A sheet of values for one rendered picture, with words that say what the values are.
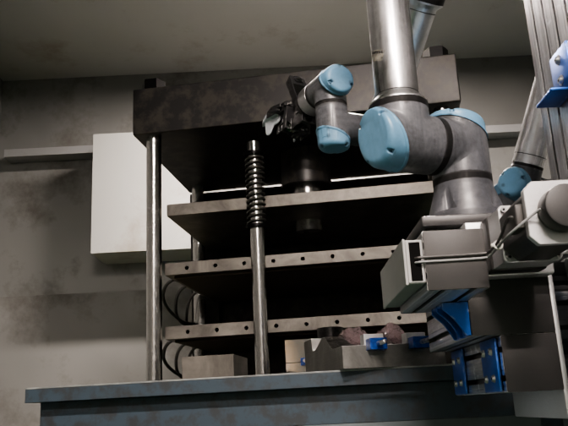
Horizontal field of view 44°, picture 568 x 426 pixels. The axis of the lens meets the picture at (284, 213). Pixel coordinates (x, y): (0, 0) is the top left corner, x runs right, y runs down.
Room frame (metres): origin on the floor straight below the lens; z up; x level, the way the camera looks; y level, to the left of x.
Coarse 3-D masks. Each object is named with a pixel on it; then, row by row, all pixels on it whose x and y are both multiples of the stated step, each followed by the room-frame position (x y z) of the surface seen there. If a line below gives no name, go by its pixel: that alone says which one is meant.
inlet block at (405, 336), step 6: (402, 336) 1.81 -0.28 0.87; (408, 336) 1.78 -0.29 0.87; (414, 336) 1.74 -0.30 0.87; (420, 336) 1.75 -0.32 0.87; (426, 336) 1.75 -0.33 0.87; (402, 342) 1.81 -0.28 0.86; (408, 342) 1.78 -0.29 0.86; (414, 342) 1.74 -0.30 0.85; (420, 342) 1.74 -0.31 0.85; (426, 342) 1.71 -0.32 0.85; (414, 348) 1.77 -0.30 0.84; (420, 348) 1.78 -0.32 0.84
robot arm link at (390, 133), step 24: (384, 0) 1.25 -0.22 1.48; (408, 0) 1.27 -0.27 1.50; (384, 24) 1.25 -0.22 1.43; (408, 24) 1.26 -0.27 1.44; (384, 48) 1.25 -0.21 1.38; (408, 48) 1.26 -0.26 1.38; (384, 72) 1.26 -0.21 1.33; (408, 72) 1.25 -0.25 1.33; (384, 96) 1.24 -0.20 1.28; (408, 96) 1.23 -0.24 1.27; (384, 120) 1.22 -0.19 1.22; (408, 120) 1.23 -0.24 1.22; (432, 120) 1.26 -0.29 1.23; (360, 144) 1.30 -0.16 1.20; (384, 144) 1.24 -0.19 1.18; (408, 144) 1.23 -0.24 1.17; (432, 144) 1.26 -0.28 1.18; (384, 168) 1.28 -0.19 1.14; (408, 168) 1.28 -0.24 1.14; (432, 168) 1.30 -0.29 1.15
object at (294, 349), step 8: (288, 344) 2.69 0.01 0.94; (296, 344) 2.68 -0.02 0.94; (288, 352) 2.69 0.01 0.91; (296, 352) 2.68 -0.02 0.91; (304, 352) 2.68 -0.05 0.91; (288, 360) 2.69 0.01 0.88; (296, 360) 2.68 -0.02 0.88; (288, 368) 2.69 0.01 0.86; (296, 368) 2.68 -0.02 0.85; (304, 368) 2.68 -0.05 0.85
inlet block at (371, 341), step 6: (360, 336) 1.79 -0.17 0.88; (366, 336) 1.77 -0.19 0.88; (372, 336) 1.77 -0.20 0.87; (378, 336) 1.77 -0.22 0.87; (360, 342) 1.80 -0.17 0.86; (366, 342) 1.76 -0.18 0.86; (372, 342) 1.73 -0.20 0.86; (378, 342) 1.71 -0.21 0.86; (384, 342) 1.68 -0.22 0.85; (366, 348) 1.76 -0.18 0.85; (372, 348) 1.73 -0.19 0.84; (378, 348) 1.73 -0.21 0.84; (384, 348) 1.73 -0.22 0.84
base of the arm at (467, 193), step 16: (448, 176) 1.31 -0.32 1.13; (464, 176) 1.29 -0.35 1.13; (480, 176) 1.30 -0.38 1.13; (448, 192) 1.31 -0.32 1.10; (464, 192) 1.29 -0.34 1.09; (480, 192) 1.29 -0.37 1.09; (496, 192) 1.32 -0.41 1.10; (432, 208) 1.34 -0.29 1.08; (448, 208) 1.31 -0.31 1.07; (464, 208) 1.28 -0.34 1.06; (480, 208) 1.28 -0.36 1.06; (496, 208) 1.29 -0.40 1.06
